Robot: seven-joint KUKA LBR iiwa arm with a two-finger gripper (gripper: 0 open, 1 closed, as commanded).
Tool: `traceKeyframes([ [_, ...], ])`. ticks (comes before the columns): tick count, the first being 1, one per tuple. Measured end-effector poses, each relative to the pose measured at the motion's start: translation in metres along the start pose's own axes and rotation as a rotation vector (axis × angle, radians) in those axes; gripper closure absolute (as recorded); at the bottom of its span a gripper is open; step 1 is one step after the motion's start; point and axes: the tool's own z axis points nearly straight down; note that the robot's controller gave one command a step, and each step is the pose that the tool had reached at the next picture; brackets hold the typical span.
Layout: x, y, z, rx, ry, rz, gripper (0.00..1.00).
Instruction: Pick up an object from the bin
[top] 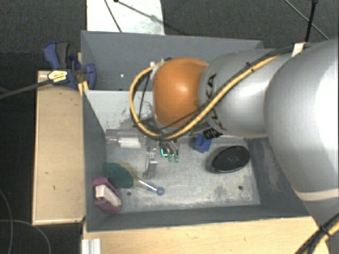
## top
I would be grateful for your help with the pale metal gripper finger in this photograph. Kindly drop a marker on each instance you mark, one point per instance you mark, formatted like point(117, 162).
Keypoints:
point(153, 168)
point(145, 168)

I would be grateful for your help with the green and yellow sponge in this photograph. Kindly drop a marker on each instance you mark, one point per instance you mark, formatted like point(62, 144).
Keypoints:
point(117, 174)

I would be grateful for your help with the blue plastic block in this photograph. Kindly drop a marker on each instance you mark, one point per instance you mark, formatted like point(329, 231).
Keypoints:
point(201, 144)

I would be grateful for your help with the grey metal bin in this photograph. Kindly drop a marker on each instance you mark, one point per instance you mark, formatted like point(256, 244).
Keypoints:
point(190, 184)

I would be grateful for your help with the purple and beige box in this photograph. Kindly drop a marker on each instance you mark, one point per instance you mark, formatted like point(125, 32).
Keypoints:
point(104, 197)

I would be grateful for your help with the black round mesh disc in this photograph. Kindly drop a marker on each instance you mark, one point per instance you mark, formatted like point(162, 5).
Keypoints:
point(229, 159)

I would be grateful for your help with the pale wood board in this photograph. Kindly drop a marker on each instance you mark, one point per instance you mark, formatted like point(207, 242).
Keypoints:
point(59, 155)

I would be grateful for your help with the black cylinder on white bracket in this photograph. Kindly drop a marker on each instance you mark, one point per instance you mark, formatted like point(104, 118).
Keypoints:
point(212, 133)

